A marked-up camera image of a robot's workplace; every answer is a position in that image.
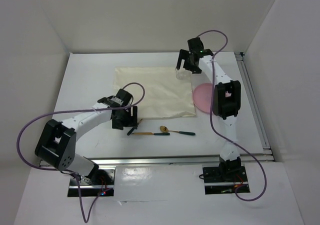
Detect aluminium front rail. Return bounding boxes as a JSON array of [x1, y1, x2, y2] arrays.
[[39, 153, 276, 167]]

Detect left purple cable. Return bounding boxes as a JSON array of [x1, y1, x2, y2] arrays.
[[16, 82, 146, 223]]

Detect aluminium right side rail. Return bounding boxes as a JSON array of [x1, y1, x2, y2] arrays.
[[234, 52, 273, 156]]

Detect gold spoon green handle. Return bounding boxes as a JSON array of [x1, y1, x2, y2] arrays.
[[159, 125, 196, 136]]

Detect aluminium rail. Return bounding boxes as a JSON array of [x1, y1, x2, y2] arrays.
[[39, 153, 276, 167], [234, 52, 273, 156]]

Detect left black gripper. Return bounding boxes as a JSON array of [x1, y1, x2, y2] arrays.
[[111, 105, 137, 131]]

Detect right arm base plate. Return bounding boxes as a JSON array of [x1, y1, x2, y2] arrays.
[[198, 166, 250, 195]]

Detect gold knife green handle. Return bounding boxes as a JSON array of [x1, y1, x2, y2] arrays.
[[131, 132, 171, 136]]

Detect clear drinking glass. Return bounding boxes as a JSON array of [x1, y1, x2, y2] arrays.
[[175, 68, 188, 80]]

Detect pink plate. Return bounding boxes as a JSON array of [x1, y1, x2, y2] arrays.
[[192, 83, 212, 114]]

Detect gold fork green handle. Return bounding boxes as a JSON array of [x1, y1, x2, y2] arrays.
[[127, 119, 143, 136]]

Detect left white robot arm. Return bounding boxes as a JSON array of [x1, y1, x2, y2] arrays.
[[34, 89, 138, 185]]

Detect cream cloth napkin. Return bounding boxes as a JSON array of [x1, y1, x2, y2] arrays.
[[113, 67, 196, 120]]

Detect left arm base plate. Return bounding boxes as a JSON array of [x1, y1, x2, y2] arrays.
[[78, 168, 116, 198]]

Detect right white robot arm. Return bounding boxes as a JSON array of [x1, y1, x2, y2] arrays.
[[175, 36, 242, 181]]

